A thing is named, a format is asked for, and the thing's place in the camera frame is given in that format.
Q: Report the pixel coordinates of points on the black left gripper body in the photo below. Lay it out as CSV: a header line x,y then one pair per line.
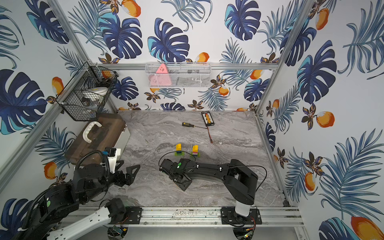
x,y
120,174

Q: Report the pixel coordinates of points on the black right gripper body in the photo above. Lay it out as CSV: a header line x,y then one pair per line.
x,y
182,186

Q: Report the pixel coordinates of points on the lime long base lego brick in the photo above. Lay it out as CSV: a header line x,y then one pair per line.
x,y
183,153

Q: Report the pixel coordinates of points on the yellow small lego brick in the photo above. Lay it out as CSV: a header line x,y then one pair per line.
x,y
178,146

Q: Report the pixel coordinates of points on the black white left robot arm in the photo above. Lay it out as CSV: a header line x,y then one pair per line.
x,y
93,175

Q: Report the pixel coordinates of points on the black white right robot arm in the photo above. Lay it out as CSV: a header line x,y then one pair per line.
x,y
239,180

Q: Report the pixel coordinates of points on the brown translucent tool case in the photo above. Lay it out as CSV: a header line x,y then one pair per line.
x,y
109,130

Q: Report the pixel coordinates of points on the black yellow screwdriver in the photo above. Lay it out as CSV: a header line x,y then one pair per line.
x,y
184,124

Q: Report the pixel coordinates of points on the black screwdriver bit case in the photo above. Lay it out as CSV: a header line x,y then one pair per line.
x,y
207,117

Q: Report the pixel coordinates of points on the white object in basket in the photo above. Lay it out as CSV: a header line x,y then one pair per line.
x,y
95,94

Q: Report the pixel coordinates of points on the pink triangular object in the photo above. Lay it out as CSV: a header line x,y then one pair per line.
x,y
161,78

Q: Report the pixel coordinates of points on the black wire basket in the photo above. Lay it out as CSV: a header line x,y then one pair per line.
x,y
71,99

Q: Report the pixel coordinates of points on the white wire wall shelf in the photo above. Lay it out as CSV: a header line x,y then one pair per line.
x,y
184,75

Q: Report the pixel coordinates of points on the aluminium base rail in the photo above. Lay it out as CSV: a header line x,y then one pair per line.
x,y
212,217

